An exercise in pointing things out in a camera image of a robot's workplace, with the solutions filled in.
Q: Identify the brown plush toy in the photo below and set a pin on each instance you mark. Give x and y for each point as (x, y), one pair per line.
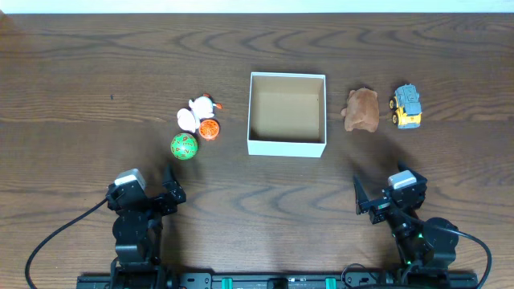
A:
(361, 111)

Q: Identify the white cardboard box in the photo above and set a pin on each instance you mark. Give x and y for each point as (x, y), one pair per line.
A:
(287, 115)

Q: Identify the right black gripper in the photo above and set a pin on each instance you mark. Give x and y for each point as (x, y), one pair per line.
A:
(381, 206)

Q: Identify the green numbered ball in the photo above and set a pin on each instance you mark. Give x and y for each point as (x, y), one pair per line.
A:
(184, 146)

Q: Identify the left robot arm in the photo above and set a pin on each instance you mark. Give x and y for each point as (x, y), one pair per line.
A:
(138, 229)

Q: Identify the orange ball toy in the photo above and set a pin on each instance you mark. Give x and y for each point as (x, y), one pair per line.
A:
(209, 129)

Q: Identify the pink white pig toy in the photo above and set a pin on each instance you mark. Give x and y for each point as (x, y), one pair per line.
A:
(189, 119)

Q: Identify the grey yellow toy truck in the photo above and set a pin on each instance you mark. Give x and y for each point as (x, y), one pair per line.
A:
(406, 107)

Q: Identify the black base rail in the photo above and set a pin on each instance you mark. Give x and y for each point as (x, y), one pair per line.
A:
(350, 279)

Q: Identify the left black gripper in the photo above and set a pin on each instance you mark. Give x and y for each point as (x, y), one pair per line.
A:
(157, 201)

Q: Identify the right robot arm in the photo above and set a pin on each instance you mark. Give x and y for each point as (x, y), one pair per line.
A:
(426, 248)

